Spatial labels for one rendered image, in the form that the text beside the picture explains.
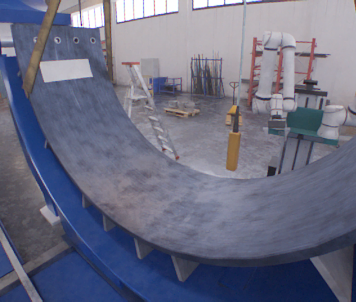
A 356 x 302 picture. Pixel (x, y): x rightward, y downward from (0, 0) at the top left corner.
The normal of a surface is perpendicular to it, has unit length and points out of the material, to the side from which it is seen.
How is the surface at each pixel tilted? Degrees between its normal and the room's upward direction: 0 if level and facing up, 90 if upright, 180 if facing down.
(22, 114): 65
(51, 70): 75
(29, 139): 55
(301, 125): 90
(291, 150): 90
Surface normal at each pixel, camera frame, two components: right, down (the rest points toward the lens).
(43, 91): 0.71, -0.16
